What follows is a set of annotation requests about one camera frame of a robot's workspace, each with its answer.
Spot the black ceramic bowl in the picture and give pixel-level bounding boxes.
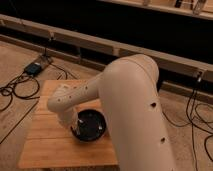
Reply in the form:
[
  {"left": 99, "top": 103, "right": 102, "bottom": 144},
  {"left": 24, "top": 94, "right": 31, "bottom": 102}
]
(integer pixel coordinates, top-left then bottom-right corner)
[{"left": 70, "top": 109, "right": 106, "bottom": 142}]

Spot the black floor cable left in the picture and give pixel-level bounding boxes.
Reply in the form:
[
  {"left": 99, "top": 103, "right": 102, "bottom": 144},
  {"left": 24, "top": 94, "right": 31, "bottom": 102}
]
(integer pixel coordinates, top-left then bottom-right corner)
[{"left": 0, "top": 54, "right": 78, "bottom": 113}]

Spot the black power adapter box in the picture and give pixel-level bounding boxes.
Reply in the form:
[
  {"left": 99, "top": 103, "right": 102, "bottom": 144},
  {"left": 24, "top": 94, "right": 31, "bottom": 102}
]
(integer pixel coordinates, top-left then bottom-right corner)
[{"left": 24, "top": 63, "right": 42, "bottom": 76}]

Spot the wooden shelf rail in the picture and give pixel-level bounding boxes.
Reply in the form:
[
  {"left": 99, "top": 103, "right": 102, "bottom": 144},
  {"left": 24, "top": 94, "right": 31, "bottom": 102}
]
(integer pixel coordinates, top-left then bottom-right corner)
[{"left": 0, "top": 14, "right": 213, "bottom": 82}]

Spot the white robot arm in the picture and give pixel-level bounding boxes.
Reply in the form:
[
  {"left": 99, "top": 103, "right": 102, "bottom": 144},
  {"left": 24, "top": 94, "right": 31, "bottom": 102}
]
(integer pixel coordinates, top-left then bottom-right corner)
[{"left": 47, "top": 54, "right": 178, "bottom": 171}]

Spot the black floor cables right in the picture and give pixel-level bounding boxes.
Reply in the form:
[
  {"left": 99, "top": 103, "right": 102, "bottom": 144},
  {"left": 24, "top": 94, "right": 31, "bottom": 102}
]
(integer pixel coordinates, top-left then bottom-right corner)
[{"left": 159, "top": 71, "right": 213, "bottom": 164}]

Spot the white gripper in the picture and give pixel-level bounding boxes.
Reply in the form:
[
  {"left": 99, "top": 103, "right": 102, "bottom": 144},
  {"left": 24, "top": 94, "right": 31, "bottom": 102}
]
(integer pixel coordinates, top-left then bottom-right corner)
[{"left": 58, "top": 108, "right": 81, "bottom": 135}]

